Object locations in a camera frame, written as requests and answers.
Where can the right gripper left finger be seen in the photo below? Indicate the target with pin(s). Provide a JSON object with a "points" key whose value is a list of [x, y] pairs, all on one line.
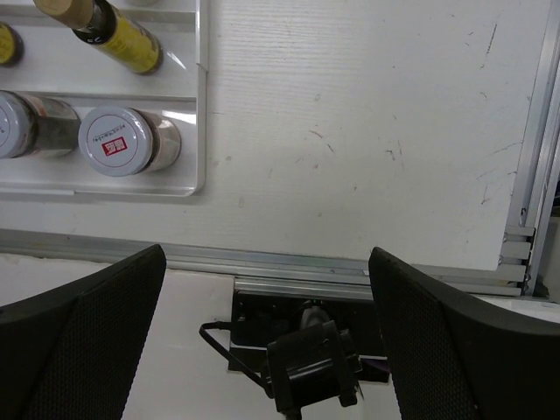
{"points": [[72, 352]]}

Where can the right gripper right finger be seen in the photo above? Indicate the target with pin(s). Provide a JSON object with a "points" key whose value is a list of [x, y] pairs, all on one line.
{"points": [[452, 355]]}

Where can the spice jar white lid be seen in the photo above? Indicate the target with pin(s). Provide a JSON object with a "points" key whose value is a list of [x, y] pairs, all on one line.
{"points": [[120, 142], [37, 125]]}

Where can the small yellow bottle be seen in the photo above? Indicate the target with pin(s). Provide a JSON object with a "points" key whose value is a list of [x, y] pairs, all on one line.
{"points": [[102, 26], [12, 46]]}

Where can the small yellow bottle front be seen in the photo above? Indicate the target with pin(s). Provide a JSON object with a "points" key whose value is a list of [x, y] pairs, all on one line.
{"points": [[102, 26]]}

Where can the white divided organizer tray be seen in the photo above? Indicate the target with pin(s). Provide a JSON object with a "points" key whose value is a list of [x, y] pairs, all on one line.
{"points": [[57, 65]]}

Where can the right aluminium rail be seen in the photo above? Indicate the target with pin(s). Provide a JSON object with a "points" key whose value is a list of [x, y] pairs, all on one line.
{"points": [[535, 180]]}

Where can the aluminium rail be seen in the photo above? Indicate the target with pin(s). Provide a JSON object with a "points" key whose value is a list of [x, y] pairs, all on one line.
{"points": [[535, 180], [258, 271]]}

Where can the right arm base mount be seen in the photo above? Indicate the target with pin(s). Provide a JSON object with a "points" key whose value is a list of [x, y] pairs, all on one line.
{"points": [[258, 319]]}

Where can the front aluminium rail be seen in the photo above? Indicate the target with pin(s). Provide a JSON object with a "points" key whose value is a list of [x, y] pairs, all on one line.
{"points": [[258, 271]]}

